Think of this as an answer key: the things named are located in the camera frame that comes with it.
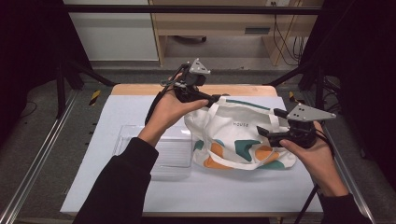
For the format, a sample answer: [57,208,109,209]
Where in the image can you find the person's right hand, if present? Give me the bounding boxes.
[278,120,350,198]

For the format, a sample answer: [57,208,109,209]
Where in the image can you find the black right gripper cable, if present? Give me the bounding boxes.
[293,129,336,224]

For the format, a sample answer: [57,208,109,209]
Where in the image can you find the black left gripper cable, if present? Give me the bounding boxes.
[144,81,176,126]

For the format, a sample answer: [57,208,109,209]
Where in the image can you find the person's left hand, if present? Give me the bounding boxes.
[137,73,210,148]

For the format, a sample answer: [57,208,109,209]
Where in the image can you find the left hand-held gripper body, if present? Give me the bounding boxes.
[173,58,211,104]

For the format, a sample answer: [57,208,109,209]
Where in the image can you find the yellow black striped tape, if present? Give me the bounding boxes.
[288,91,306,105]
[89,90,102,106]

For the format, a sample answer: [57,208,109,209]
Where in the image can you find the black metal frame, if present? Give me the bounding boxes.
[55,4,329,119]

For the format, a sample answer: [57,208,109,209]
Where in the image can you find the black curtain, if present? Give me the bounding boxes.
[0,0,92,147]
[305,0,396,183]

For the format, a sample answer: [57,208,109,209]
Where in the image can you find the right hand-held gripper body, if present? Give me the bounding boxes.
[267,103,337,149]

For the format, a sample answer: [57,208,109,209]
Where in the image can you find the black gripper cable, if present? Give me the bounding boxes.
[293,129,336,224]
[144,81,176,126]

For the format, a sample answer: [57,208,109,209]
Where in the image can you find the aluminium rail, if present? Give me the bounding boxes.
[0,89,79,224]
[302,92,376,224]

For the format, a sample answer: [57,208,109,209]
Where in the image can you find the white cabinet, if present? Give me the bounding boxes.
[63,0,160,63]

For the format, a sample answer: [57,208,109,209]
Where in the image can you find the light wooden desk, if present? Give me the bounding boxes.
[148,0,325,67]

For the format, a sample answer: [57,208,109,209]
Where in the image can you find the clear plastic container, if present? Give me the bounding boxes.
[112,123,193,182]

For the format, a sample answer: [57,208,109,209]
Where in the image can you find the black hanging cables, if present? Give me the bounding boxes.
[272,2,308,67]

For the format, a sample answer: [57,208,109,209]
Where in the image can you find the white patterned canvas tote bag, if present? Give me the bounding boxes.
[183,95,297,172]

